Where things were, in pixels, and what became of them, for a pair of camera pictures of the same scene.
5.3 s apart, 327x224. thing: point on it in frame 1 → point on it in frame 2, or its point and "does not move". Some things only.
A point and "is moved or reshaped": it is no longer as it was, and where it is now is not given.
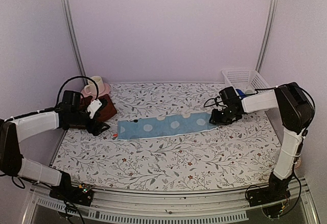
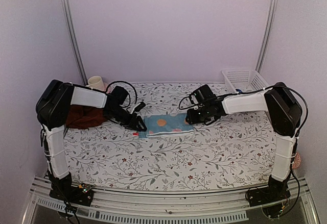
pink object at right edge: x=298 y=165 does not move
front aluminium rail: x=230 y=206 does not move
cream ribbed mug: x=91 y=88 does not move
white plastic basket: x=248 y=80 does not move
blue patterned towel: x=164 y=126 is moved or reshaped
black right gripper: x=216 y=120 → x=192 y=119
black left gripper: x=97 y=130 → x=130 y=125
